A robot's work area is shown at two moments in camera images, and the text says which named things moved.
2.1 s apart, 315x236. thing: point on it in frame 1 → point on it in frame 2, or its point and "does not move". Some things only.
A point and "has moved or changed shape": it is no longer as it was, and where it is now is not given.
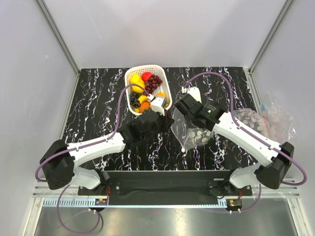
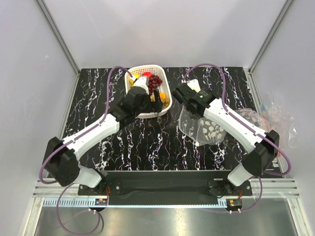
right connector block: (235, 203) does not move
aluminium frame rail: (41, 191) does not move
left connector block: (101, 201) does not move
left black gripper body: (161, 126) → (145, 106)
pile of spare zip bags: (271, 120) does not move
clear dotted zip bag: (186, 134) has moved or changed shape
